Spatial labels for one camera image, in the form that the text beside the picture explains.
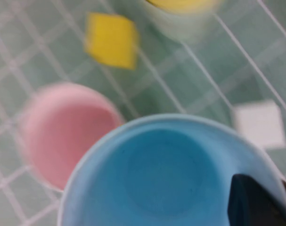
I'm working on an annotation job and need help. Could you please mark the pink plastic cup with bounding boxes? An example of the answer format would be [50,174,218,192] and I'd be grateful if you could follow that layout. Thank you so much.
[21,82,126,191]

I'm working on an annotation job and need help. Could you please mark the yellow foam cube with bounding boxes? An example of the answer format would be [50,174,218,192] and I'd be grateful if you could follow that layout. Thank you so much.
[83,12,140,71]

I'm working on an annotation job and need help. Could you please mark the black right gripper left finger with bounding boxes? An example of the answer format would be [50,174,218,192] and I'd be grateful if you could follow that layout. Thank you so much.
[227,173,286,226]

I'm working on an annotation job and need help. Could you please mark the green white-grid tablecloth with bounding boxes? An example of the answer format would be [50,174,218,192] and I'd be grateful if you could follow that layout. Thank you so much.
[0,0,286,226]

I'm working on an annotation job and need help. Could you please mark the green plastic cup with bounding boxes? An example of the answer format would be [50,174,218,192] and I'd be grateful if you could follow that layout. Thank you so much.
[140,0,220,44]

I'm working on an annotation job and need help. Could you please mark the yellow plastic cup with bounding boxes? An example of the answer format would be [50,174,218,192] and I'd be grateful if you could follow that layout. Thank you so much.
[145,0,216,14]

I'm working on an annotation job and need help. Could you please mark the light blue plastic cup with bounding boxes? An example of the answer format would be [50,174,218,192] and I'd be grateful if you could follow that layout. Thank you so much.
[57,113,286,226]

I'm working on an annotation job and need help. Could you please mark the white foam cube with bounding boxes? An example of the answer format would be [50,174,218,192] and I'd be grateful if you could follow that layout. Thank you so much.
[232,100,286,150]

